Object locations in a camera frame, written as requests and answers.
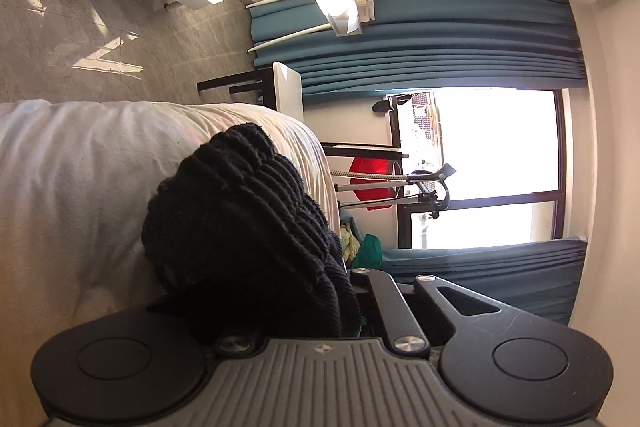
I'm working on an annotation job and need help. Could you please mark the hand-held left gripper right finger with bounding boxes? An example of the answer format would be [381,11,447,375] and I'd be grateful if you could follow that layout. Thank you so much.
[350,269,506,355]

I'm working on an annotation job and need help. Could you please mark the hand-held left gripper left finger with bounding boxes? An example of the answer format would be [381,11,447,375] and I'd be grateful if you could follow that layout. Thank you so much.
[212,332,264,357]

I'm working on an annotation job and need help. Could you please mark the black pants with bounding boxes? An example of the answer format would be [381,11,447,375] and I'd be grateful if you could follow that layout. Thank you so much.
[141,123,363,348]

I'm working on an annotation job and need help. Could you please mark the green garment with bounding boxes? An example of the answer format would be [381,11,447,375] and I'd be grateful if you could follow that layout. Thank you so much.
[352,233,384,271]

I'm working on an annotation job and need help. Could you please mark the yellow knit garment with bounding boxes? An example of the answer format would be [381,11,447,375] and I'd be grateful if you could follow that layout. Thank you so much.
[340,227,359,266]

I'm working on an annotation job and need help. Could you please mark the narrow teal curtain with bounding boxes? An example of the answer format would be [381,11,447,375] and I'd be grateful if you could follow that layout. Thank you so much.
[380,237,589,326]

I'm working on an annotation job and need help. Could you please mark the red garment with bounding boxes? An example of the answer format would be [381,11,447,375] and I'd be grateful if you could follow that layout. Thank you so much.
[349,157,401,212]

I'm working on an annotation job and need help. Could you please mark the window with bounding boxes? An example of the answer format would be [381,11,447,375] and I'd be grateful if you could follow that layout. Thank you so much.
[385,89,589,251]

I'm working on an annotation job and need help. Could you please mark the bed with pastel sheet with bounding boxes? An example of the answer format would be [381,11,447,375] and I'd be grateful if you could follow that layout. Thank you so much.
[0,99,342,339]

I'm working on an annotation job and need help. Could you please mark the white side table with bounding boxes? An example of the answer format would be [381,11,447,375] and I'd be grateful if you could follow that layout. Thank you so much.
[197,62,305,116]

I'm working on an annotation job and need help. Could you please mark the wide teal curtain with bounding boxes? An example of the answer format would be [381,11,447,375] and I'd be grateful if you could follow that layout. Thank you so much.
[250,0,589,106]

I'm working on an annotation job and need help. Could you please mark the white tissue box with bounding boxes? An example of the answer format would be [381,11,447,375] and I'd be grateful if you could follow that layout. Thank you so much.
[354,0,377,24]

